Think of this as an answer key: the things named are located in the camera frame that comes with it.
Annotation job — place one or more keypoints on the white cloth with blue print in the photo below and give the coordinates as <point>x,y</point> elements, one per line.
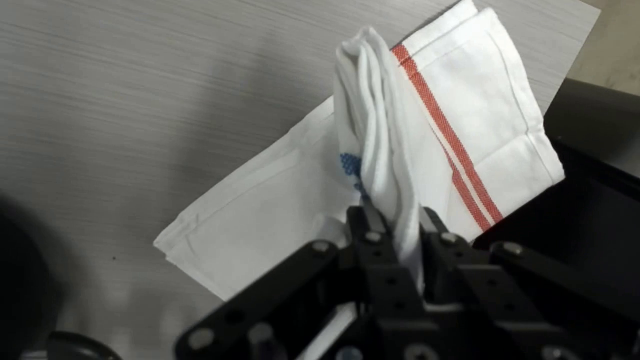
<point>270,220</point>

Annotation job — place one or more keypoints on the black cooktop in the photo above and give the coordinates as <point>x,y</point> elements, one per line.
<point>585,200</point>

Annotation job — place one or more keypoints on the white cloth with red stripes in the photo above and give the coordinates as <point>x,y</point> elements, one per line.
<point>480,115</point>

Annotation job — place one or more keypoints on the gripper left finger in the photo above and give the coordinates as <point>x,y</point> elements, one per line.
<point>372,270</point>

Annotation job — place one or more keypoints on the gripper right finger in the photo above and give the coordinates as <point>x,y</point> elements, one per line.
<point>465,280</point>

